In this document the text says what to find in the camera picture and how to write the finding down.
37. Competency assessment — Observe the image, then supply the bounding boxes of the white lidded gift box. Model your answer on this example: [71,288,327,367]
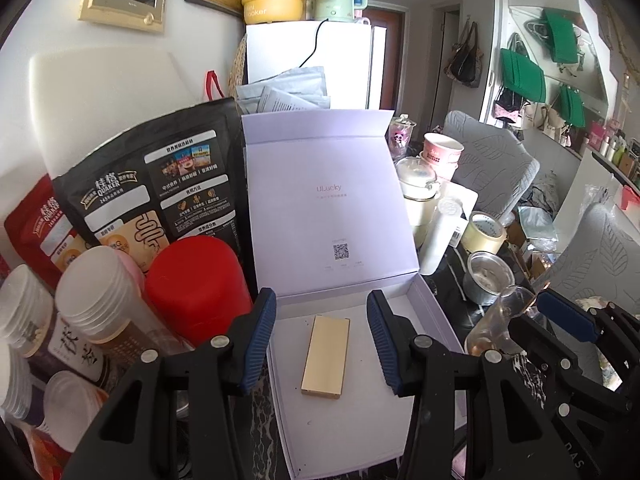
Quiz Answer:
[241,109,466,480]

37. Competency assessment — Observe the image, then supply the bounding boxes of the pile of plastic bags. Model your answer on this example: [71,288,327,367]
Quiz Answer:
[507,185,562,281]

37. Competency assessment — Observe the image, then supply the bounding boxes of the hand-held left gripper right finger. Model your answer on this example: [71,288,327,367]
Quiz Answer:
[366,289,596,480]

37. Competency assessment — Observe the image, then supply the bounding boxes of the white fridge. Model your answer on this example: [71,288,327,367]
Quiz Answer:
[244,19,388,111]

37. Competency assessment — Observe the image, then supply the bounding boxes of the brown door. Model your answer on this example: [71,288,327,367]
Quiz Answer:
[362,4,405,111]

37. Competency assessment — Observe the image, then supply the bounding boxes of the row of shelf bottles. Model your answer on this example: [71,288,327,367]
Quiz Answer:
[580,120,640,187]

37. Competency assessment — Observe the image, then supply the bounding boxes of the panda print glass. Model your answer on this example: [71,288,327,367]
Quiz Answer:
[387,115,417,159]

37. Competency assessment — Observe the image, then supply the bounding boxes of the red plastic canister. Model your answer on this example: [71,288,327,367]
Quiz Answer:
[145,236,253,348]

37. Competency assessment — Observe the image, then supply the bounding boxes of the glass teapot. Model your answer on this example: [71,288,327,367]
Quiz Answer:
[396,156,444,229]

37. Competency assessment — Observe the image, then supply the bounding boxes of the white plastic tube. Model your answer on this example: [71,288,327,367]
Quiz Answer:
[419,197,464,276]

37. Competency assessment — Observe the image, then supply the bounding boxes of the green tote bag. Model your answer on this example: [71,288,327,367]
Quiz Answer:
[542,7,584,64]
[557,85,586,129]
[500,47,547,104]

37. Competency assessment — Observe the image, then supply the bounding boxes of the black power cable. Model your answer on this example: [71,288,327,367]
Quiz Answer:
[295,19,332,69]

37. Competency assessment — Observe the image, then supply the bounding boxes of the red oat bag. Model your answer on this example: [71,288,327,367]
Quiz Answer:
[4,174,93,293]

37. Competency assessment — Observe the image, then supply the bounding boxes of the grey leaf-pattern chair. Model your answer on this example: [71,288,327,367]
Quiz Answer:
[532,202,640,391]
[442,110,541,222]

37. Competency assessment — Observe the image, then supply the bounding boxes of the steel cup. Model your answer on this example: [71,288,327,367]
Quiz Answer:
[462,251,516,306]

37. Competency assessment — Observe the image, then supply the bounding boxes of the gold box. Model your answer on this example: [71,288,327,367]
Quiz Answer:
[301,314,351,401]

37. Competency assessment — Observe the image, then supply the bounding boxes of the clear tape roll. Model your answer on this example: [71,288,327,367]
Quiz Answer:
[460,211,509,256]

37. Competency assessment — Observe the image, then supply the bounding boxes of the brown handbag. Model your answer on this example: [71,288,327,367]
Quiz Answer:
[444,20,484,87]

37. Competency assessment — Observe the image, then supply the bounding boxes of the black oat bag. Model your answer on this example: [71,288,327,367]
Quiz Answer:
[52,97,248,281]

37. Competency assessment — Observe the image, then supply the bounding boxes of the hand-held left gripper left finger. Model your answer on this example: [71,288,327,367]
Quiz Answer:
[62,287,277,480]

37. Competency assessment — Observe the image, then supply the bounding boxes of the grey foil pouches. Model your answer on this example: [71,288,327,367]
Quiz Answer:
[235,66,332,114]

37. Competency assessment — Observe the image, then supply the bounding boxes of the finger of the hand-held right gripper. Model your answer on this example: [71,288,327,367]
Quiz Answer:
[537,290,640,346]
[507,316,628,403]

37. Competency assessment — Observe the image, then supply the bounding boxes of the clear drinking glass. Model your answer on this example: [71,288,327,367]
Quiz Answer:
[464,285,540,357]

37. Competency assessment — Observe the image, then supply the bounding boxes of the printed paper leaflet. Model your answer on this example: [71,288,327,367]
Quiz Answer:
[259,85,332,114]

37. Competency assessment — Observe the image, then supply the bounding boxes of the pink jar lid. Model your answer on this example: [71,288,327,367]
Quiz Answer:
[116,252,147,292]

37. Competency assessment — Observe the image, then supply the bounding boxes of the red bag handle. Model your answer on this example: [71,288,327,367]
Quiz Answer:
[205,70,227,102]

